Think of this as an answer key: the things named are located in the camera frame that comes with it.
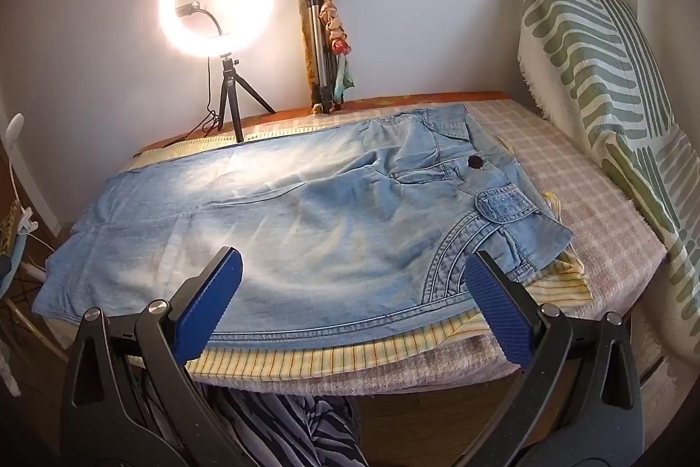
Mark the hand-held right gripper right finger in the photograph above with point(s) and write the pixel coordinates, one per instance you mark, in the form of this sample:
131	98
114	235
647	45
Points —
506	314

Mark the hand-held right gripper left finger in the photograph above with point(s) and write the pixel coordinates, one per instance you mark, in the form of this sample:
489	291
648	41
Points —
210	303

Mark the light blue denim pants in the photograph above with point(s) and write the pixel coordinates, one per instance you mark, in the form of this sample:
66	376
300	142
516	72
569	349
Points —
306	226

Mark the yellow striped cloth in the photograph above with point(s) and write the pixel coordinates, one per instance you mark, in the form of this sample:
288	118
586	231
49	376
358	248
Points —
306	363

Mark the black white striped cloth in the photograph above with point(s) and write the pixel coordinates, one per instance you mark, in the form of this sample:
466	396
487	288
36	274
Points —
284	428

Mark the pink checked blanket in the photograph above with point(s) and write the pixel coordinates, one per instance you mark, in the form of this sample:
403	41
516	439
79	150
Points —
579	182

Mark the small black tripod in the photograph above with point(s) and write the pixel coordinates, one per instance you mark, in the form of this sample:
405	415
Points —
229	95

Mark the white crumpled cloth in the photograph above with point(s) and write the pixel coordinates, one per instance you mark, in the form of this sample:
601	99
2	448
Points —
8	368

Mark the white plastic lamp head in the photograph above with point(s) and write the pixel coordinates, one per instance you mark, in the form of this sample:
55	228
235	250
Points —
15	128

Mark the brown patterned roll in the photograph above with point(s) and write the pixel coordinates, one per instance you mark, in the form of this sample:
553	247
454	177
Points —
308	51

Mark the folded silver tripod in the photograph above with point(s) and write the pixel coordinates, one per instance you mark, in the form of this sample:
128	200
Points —
319	40

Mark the black gooseneck phone holder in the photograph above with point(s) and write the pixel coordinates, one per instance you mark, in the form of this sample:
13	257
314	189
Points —
186	10

